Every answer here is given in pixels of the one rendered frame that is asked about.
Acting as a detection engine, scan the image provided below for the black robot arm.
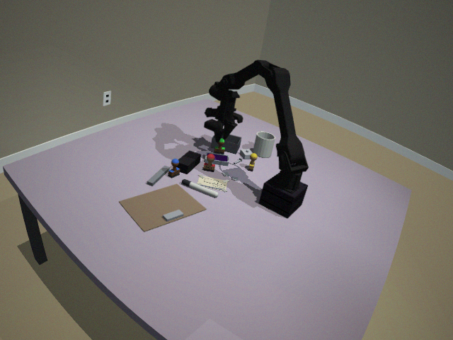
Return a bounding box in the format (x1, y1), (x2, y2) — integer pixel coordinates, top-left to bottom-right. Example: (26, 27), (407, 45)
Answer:
(209, 60), (309, 193)

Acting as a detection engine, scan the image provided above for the red-handled rubber stamp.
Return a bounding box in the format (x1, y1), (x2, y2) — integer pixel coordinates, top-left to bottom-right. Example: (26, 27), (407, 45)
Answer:
(203, 154), (215, 172)

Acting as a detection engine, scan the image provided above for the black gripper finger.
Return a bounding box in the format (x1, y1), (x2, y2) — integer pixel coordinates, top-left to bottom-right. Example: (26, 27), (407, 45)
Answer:
(223, 123), (238, 139)
(214, 129), (225, 142)

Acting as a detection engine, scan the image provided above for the white marker with black cap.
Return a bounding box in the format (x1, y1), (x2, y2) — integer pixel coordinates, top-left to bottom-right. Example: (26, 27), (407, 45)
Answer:
(182, 179), (218, 198)

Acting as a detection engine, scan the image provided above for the grey flat bar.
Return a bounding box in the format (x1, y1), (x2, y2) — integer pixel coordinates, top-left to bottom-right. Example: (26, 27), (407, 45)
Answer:
(147, 165), (170, 186)

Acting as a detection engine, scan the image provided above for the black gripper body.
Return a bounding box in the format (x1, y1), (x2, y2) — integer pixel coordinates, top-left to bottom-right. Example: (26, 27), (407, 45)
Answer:
(204, 104), (243, 132)

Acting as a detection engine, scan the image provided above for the grey cylindrical cup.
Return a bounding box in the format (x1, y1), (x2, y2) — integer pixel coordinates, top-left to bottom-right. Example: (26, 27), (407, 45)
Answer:
(253, 131), (275, 158)

